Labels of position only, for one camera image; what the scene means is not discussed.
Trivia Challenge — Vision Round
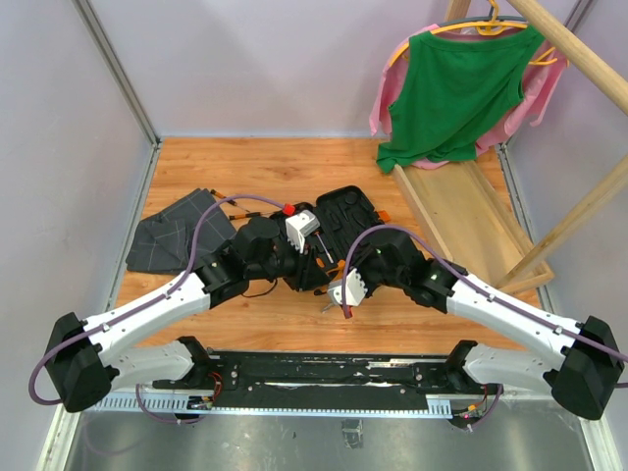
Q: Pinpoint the grey checked cloth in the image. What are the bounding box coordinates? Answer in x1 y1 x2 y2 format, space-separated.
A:
126 188 236 274

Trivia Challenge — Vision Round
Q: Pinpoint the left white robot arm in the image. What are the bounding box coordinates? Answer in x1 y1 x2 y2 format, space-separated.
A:
40 208 321 413

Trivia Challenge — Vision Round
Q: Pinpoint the orange-black precision screwdriver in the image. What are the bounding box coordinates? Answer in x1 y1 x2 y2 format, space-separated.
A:
228 212 264 221

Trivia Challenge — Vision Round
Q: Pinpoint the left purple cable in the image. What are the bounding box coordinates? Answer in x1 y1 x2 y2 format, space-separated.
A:
27 193 295 455

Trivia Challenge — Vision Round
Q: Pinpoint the wooden rack frame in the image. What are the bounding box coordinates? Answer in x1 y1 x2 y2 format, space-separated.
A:
444 0 628 279

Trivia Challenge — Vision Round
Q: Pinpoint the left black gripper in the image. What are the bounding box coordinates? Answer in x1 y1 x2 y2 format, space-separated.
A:
247 234 332 292

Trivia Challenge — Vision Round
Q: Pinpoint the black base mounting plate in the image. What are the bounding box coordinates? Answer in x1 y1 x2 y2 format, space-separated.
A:
152 350 497 412

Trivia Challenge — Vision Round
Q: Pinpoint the silver metal file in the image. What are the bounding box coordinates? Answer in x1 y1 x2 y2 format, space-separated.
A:
321 303 337 313

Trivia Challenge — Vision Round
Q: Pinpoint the aluminium frame rail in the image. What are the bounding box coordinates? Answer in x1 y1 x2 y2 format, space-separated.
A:
71 0 163 148

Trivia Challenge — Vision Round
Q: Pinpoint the orange-handled screwdriver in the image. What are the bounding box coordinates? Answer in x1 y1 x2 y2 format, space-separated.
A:
316 257 344 273

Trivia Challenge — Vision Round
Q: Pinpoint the black-handled screwdriver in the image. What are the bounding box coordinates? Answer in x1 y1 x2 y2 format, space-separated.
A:
315 232 334 263

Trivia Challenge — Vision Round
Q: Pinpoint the yellow clothes hanger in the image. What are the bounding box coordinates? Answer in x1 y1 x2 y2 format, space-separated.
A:
390 0 563 73

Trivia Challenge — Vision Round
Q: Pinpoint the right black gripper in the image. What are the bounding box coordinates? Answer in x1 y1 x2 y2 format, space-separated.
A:
342 242 406 299

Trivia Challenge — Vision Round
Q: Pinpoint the black plastic tool case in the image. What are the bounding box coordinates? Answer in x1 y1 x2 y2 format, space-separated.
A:
294 185 391 291

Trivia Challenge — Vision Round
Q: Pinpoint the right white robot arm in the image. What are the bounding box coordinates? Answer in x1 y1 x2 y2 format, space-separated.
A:
328 225 627 420

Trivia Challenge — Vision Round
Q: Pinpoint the green sleeveless shirt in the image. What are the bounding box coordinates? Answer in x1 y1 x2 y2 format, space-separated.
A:
377 26 544 173

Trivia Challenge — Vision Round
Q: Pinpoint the wooden tray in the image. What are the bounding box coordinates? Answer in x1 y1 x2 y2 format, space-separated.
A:
392 162 554 294

